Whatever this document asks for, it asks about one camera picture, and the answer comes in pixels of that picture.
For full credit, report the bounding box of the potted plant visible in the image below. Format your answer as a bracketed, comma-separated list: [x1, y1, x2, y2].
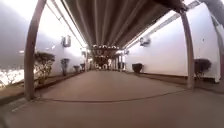
[73, 64, 82, 74]
[60, 57, 71, 77]
[79, 62, 87, 72]

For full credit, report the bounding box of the grey concrete path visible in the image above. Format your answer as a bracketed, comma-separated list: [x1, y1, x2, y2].
[0, 69, 224, 128]

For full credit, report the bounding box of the dark covered walkway roof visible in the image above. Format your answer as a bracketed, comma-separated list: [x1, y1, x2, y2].
[60, 0, 188, 52]

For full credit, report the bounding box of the large potted bush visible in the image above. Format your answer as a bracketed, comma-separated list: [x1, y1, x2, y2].
[33, 51, 56, 85]

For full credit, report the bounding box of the dark soil strip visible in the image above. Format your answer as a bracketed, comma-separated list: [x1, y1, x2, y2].
[0, 71, 85, 105]

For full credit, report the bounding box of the wall air conditioner unit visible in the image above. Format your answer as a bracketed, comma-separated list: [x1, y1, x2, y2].
[138, 36, 151, 47]
[61, 34, 72, 48]

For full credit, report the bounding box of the white wall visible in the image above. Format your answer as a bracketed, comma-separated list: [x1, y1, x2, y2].
[124, 2, 223, 82]
[0, 0, 88, 88]

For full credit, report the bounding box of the canopy support post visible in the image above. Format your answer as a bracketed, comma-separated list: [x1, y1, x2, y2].
[23, 0, 47, 101]
[179, 10, 196, 90]
[209, 13, 224, 82]

